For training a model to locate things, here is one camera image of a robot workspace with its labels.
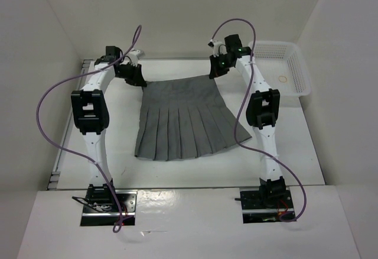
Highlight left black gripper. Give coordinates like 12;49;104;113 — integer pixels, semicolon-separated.
115;61;146;87

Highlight grey pleated skirt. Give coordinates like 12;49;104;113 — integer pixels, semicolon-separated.
135;75;252;161

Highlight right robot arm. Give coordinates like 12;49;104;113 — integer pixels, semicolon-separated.
208;34;286;208

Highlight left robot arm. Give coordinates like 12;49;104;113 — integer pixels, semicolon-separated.
71;46;146;212

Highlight white plastic basket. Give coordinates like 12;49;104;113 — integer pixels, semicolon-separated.
253;41;311;97

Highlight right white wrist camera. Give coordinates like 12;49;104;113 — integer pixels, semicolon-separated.
208;39;227;57

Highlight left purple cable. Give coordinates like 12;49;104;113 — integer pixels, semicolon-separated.
35;25;143;232

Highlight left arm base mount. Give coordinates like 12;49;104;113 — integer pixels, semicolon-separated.
71;189;138;226

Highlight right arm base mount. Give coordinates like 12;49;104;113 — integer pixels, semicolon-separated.
235;187;296;224

